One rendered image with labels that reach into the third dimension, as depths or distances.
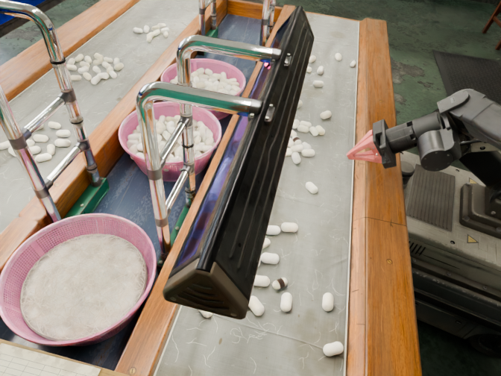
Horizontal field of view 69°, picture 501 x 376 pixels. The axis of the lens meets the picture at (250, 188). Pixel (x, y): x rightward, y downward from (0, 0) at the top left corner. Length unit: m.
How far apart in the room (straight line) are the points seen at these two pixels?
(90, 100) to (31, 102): 0.16
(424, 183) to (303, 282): 0.85
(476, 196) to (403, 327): 0.81
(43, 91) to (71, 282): 0.68
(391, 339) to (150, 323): 0.41
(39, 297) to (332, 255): 0.56
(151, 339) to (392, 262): 0.48
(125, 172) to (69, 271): 0.34
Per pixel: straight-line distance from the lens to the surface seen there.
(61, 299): 0.76
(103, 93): 1.23
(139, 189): 0.98
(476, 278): 1.42
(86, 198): 0.93
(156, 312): 0.67
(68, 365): 0.66
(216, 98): 0.47
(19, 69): 1.37
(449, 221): 1.39
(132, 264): 0.77
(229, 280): 0.32
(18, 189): 0.97
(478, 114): 0.78
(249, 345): 0.67
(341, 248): 0.81
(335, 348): 0.68
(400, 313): 0.74
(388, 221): 0.87
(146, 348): 0.65
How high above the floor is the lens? 1.37
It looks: 46 degrees down
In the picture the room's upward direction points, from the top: 7 degrees clockwise
